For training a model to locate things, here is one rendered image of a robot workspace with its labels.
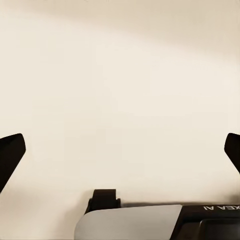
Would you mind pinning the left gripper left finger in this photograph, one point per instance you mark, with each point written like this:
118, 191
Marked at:
12, 150

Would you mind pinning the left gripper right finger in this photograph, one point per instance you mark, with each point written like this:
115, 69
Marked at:
232, 149

